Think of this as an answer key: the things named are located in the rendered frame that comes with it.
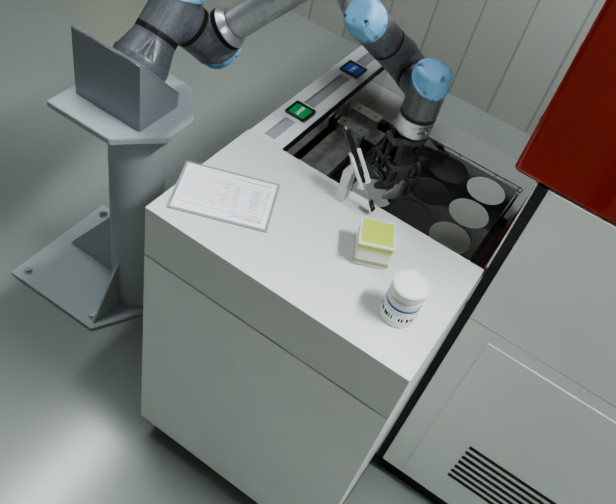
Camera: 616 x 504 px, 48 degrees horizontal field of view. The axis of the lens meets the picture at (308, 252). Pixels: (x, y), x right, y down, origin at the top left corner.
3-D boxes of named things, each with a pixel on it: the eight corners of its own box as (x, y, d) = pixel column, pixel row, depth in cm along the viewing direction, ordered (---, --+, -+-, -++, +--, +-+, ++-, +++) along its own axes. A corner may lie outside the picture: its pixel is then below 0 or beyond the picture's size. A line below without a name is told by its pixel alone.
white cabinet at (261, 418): (450, 338, 257) (548, 177, 197) (308, 556, 197) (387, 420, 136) (307, 248, 273) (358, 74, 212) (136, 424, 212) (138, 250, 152)
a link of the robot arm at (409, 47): (390, 13, 139) (414, 45, 133) (416, 43, 148) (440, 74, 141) (360, 40, 142) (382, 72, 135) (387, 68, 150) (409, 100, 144)
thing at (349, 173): (364, 203, 153) (380, 158, 144) (355, 212, 151) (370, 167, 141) (341, 189, 155) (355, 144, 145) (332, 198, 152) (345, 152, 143)
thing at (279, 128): (379, 98, 206) (392, 57, 195) (271, 193, 171) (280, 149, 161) (352, 83, 208) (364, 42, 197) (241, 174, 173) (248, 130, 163)
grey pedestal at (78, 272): (11, 274, 239) (-30, 74, 178) (103, 207, 267) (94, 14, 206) (125, 355, 227) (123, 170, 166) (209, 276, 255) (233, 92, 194)
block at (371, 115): (380, 124, 187) (383, 116, 185) (374, 130, 185) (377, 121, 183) (355, 110, 189) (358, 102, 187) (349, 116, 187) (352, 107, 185)
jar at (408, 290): (420, 312, 136) (436, 282, 129) (404, 335, 132) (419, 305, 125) (390, 293, 138) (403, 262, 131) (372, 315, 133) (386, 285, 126)
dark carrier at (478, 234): (517, 191, 177) (517, 190, 177) (462, 269, 156) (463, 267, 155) (401, 127, 186) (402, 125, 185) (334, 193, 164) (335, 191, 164)
